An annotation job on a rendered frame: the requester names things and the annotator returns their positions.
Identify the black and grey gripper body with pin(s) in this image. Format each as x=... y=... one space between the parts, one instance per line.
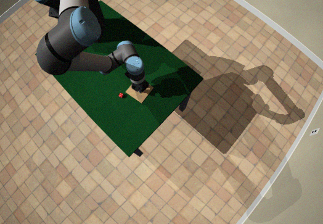
x=141 y=86

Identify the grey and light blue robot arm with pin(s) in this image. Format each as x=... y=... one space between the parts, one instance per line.
x=78 y=28

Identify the peach flat mat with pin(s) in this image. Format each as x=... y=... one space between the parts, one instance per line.
x=138 y=96

